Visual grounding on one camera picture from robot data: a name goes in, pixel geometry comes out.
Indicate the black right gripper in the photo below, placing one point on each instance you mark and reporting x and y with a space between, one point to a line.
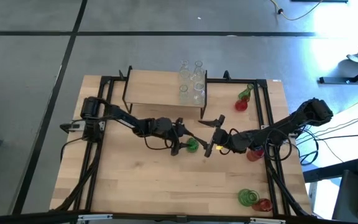
227 142

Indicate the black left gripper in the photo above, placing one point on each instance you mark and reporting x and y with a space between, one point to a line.
165 129

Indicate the squat green glass vase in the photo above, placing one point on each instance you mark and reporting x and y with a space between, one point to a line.
192 146

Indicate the red glass vase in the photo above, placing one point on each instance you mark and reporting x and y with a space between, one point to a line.
253 156
263 205
241 105

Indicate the slim green glass vase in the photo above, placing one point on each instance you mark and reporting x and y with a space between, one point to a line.
246 91

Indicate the ribbed clear glass vase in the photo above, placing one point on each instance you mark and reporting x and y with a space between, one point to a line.
184 70

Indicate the slim clear glass vase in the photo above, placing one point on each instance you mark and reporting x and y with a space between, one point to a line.
198 70

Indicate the wide-mouth green glass vase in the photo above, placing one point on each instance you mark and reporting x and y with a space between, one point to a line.
248 197

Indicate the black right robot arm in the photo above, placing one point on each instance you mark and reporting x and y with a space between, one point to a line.
291 121

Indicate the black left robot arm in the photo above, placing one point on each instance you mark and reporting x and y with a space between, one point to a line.
120 116

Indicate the black crossbeam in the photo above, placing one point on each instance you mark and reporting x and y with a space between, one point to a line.
135 216

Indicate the small grey black box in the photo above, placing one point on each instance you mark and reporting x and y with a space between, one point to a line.
73 127

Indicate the black desk foot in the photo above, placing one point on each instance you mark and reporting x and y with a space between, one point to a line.
322 174

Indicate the black stand base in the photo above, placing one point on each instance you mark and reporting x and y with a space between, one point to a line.
334 80

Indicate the wooden shelf with black frame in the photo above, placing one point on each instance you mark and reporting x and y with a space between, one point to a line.
145 90

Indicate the black aluminium table frame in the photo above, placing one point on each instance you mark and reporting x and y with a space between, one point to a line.
232 81

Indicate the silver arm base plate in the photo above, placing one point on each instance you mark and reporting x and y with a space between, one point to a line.
101 126

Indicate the silver bracket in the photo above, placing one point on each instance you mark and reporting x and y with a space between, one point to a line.
266 221
95 216

